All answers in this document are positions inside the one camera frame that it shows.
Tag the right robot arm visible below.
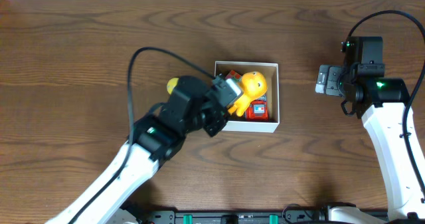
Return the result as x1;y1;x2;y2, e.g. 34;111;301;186
315;37;424;223

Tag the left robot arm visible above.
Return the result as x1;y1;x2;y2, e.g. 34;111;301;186
50;76;243;223

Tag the white cardboard box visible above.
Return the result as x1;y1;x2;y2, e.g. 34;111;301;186
214;61;280;133

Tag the yellow grey toy ball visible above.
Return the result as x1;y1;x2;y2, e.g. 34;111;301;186
167;77;179;94

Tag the orange dinosaur toy figure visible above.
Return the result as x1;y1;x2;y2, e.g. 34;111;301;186
228;71;268;117

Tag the red grey toy truck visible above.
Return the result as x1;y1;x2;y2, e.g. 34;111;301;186
244;95;269;122

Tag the multicolour puzzle cube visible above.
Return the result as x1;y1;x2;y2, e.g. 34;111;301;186
225;70;242;82

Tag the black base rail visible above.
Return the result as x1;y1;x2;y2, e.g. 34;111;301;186
142;203;389;224

